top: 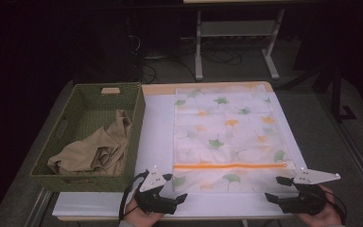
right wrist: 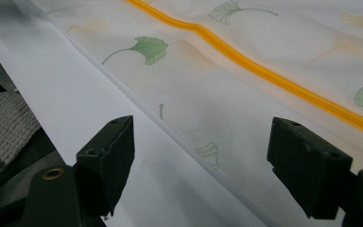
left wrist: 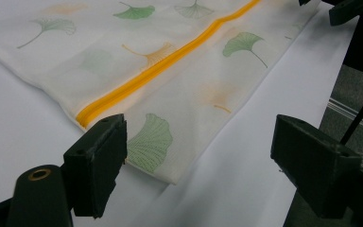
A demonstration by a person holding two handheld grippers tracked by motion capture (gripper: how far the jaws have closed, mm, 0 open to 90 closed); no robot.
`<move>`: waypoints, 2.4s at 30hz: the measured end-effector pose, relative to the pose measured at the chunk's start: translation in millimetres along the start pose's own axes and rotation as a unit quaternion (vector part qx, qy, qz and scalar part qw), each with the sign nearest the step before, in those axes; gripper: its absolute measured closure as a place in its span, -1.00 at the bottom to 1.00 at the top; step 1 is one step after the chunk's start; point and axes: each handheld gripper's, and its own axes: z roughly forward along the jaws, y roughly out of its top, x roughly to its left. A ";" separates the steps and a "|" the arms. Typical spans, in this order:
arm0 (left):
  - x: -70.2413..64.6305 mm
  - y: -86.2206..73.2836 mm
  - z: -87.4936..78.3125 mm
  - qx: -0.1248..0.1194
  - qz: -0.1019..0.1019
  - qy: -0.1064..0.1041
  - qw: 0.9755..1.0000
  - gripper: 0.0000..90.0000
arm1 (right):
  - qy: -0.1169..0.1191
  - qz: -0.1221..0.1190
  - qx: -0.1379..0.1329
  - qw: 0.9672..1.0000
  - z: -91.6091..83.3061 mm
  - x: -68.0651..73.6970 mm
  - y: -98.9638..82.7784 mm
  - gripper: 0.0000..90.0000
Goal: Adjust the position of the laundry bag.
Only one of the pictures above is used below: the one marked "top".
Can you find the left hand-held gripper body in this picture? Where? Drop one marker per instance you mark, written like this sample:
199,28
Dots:
151,201

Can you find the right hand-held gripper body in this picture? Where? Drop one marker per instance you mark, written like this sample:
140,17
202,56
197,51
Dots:
307,200

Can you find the leaf print mesh laundry bag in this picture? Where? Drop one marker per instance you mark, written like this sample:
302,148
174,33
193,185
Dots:
230,138

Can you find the beige garment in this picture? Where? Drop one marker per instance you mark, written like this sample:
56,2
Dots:
91,154

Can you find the green woven basket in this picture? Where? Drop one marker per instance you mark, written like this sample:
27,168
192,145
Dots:
97,104

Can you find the person's left hand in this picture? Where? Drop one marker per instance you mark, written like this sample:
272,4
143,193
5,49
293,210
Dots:
138,218

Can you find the person's right hand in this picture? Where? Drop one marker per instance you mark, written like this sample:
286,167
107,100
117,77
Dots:
324,217

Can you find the white table mat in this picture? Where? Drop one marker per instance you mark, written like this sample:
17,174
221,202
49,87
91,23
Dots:
157,132

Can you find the black metal stand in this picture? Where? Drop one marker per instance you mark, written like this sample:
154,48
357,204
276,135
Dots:
336,94

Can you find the long aluminium rail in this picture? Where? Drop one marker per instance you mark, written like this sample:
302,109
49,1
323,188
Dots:
356,154

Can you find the short aluminium rail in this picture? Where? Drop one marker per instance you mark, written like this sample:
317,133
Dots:
39,206

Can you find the white metal desk frame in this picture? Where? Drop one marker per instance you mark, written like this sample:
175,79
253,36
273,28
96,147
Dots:
236,28

